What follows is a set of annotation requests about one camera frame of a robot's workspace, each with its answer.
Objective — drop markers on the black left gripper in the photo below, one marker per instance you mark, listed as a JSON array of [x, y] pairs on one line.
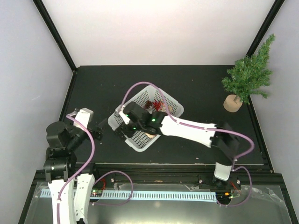
[[99, 130]]

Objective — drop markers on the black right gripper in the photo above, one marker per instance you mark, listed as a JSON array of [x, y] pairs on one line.
[[122, 126]]

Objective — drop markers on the small green christmas tree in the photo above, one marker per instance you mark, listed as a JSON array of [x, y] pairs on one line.
[[247, 77]]

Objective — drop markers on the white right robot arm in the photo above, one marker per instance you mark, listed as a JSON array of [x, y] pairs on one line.
[[223, 145]]

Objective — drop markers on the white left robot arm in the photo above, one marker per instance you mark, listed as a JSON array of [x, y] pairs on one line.
[[70, 189]]

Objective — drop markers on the brown pine cone ornament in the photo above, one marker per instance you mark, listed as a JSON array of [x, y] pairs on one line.
[[148, 104]]

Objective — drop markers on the red star ornament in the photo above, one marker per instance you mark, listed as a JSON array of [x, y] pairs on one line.
[[158, 105]]

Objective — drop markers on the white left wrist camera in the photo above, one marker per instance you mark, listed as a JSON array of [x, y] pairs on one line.
[[84, 116]]

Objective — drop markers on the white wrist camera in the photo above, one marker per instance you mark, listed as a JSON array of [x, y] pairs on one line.
[[84, 116], [119, 111]]

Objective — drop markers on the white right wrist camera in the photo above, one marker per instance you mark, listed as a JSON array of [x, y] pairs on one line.
[[119, 111]]

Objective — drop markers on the white slotted cable duct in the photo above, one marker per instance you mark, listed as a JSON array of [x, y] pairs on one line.
[[153, 195]]

